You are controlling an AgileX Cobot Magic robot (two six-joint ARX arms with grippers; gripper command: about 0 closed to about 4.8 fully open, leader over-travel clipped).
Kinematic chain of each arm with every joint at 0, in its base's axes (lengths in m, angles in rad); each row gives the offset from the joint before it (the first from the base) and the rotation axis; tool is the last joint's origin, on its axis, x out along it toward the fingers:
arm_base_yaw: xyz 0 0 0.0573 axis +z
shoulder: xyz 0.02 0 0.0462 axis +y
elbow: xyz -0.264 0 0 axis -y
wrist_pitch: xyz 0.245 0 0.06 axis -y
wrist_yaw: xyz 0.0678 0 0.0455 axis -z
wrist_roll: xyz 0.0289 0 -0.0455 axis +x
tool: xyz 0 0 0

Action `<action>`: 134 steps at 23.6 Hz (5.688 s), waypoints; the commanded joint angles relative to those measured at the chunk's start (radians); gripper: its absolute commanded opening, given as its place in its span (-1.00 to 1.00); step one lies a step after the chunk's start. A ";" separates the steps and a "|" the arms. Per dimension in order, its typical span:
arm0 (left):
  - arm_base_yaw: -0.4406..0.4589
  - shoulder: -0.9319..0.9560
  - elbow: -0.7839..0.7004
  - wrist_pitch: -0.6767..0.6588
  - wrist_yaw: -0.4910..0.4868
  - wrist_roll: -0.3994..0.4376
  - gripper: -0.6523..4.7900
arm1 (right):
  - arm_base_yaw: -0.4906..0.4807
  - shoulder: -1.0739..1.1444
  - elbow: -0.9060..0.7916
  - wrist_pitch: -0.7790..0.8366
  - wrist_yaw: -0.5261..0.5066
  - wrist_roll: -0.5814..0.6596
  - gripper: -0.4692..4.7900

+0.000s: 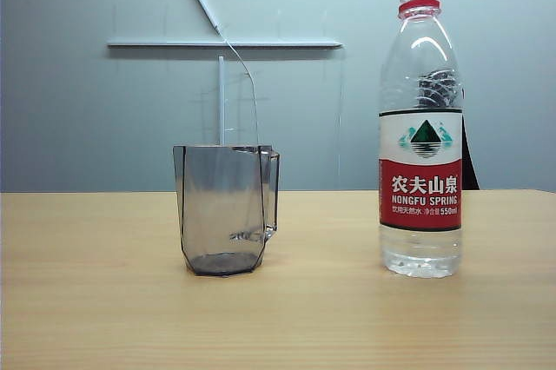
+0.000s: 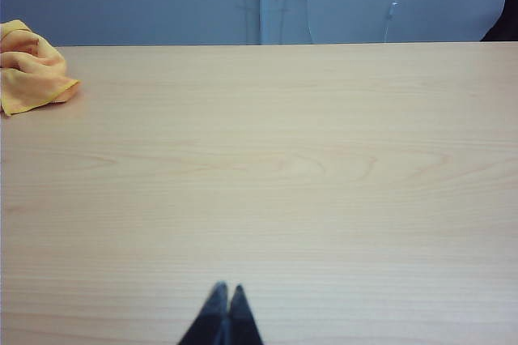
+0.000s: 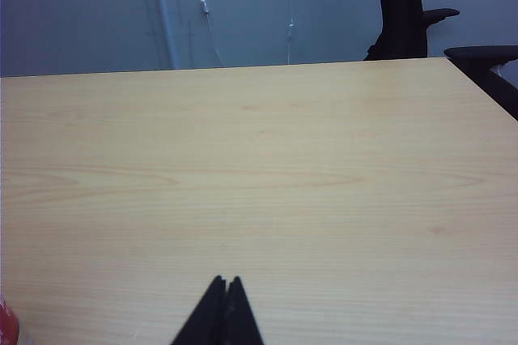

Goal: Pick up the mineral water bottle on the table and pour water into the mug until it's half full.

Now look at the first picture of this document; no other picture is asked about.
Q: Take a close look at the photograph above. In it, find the Nongfu Spring water bottle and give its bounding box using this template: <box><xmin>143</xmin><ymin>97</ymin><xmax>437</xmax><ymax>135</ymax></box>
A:
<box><xmin>378</xmin><ymin>0</ymin><xmax>465</xmax><ymax>279</ymax></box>

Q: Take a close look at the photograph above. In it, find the transparent grey plastic mug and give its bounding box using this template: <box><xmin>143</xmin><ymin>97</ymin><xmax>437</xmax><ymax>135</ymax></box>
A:
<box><xmin>172</xmin><ymin>142</ymin><xmax>281</xmax><ymax>278</ymax></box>

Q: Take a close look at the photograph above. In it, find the thin white vertical bar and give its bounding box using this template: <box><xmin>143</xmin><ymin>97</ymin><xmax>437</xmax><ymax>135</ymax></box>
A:
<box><xmin>216</xmin><ymin>55</ymin><xmax>227</xmax><ymax>146</ymax></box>

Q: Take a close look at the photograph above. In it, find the long white horizontal bar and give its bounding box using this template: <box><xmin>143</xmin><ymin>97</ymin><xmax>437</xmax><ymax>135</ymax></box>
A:
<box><xmin>106</xmin><ymin>37</ymin><xmax>344</xmax><ymax>50</ymax></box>

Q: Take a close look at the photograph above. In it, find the black triangular object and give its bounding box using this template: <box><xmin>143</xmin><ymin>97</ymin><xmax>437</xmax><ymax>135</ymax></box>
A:
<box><xmin>460</xmin><ymin>87</ymin><xmax>480</xmax><ymax>191</ymax></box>

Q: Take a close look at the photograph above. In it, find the thin curved white wire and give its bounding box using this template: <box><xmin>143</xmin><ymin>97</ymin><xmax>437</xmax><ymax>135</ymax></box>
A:
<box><xmin>221</xmin><ymin>29</ymin><xmax>261</xmax><ymax>145</ymax></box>

